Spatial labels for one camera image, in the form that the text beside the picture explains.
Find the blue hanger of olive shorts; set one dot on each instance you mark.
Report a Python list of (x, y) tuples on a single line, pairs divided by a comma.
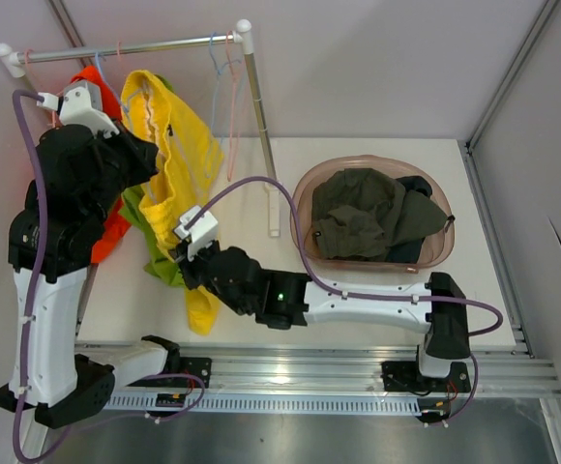
[(221, 73)]

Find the lime green shorts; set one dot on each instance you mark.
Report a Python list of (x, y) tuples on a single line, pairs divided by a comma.
[(154, 206)]

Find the white slotted cable duct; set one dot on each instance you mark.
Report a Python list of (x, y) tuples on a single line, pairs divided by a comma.
[(371, 405)]

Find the yellow shorts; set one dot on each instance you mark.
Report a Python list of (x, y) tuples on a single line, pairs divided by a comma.
[(202, 156)]

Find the aluminium corner frame profile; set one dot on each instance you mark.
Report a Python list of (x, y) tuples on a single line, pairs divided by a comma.
[(506, 84)]

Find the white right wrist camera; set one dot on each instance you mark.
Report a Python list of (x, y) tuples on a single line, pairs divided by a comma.
[(197, 229)]

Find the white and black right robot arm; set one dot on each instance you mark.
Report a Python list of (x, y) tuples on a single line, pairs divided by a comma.
[(281, 300)]

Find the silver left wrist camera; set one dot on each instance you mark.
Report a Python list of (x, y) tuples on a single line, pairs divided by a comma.
[(80, 104)]

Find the orange shorts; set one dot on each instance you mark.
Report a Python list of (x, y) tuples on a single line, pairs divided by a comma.
[(115, 226)]

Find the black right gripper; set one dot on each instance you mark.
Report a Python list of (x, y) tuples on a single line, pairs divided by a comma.
[(188, 267)]

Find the pink hanger of navy shorts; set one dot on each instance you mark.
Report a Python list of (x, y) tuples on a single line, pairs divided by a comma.
[(235, 75)]

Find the metal clothes rack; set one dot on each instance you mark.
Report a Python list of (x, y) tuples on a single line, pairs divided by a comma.
[(14, 63)]

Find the olive green shorts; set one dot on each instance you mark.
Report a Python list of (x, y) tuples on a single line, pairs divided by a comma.
[(360, 213)]

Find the aluminium mounting rail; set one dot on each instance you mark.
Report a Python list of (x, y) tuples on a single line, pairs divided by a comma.
[(319, 371)]

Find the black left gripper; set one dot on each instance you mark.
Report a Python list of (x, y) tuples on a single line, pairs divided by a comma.
[(143, 155)]

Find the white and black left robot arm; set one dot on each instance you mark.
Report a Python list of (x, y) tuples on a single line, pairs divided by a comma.
[(79, 174)]

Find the pink translucent plastic basin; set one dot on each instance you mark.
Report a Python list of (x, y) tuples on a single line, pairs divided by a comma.
[(435, 249)]

